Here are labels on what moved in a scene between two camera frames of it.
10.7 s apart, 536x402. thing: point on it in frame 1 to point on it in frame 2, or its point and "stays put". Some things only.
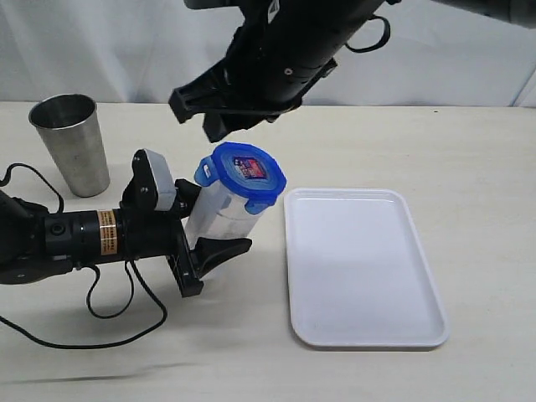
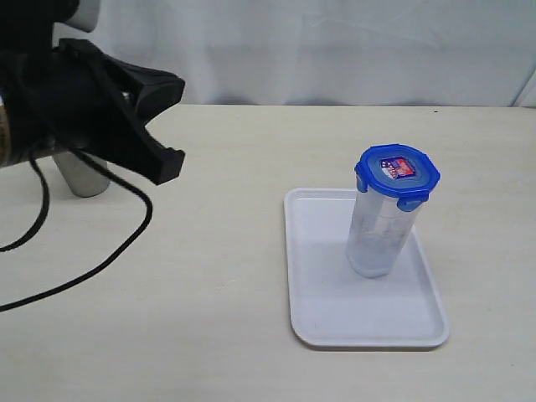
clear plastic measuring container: x=218 y=213 to x=377 y=230
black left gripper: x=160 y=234 to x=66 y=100
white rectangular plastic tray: x=359 y=275 stays put
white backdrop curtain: x=144 y=51 stays put
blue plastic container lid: x=249 y=172 to x=401 y=172
